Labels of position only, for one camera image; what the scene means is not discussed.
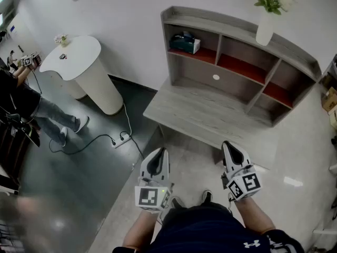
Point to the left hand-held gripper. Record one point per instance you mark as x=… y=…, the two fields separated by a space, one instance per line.
x=151 y=196

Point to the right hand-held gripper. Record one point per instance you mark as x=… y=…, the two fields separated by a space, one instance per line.
x=245 y=184

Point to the grey wooden shelf desk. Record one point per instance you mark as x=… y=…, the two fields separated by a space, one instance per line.
x=194 y=70

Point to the green tissues pack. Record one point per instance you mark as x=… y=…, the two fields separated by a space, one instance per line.
x=184 y=45

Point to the person's right forearm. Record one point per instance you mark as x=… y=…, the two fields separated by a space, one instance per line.
x=252 y=215

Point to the person's left forearm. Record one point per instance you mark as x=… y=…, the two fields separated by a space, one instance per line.
x=139 y=228

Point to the grey wooden table top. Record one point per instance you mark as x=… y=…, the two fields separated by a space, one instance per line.
x=197 y=115

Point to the person's left shoe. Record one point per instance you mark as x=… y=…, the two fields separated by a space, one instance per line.
x=177 y=203

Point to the person's shoe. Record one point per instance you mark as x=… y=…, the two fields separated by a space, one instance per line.
x=207 y=196
x=177 y=203

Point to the white power strip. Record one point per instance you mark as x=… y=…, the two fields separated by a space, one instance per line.
x=121 y=140

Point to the person's right shoe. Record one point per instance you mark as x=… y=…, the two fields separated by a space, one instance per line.
x=207 y=196

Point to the person's navy clothing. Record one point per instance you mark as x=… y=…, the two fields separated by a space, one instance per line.
x=205 y=231

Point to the cardboard box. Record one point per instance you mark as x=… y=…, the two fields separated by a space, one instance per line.
x=330 y=99

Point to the small dark item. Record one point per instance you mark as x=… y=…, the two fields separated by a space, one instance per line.
x=62 y=56

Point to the small potted pink flowers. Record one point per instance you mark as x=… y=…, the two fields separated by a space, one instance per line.
x=63 y=41

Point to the white round pedestal table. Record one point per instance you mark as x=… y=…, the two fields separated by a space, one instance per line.
x=76 y=57

